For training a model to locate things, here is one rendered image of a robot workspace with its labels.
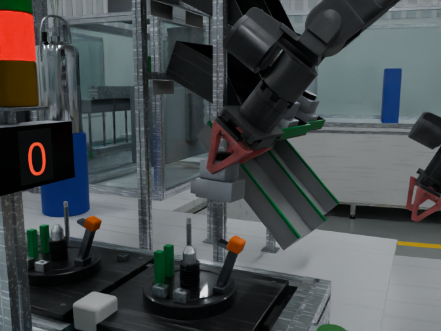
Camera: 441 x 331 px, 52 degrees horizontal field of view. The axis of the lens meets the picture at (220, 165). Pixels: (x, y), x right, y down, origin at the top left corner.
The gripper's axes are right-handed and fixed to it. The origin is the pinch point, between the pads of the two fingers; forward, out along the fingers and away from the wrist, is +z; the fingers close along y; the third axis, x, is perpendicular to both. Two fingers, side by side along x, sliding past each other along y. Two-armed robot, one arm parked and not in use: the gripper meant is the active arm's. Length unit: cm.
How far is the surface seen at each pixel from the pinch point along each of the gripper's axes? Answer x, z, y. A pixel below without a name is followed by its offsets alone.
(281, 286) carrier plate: 18.8, 9.6, -5.0
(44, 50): -82, 36, -38
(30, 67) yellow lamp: -15.3, -4.5, 25.9
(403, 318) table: 37.4, 7.9, -26.8
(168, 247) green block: 3.3, 13.7, 5.1
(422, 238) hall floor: 62, 86, -354
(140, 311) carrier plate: 8.3, 18.8, 12.6
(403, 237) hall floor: 51, 95, -349
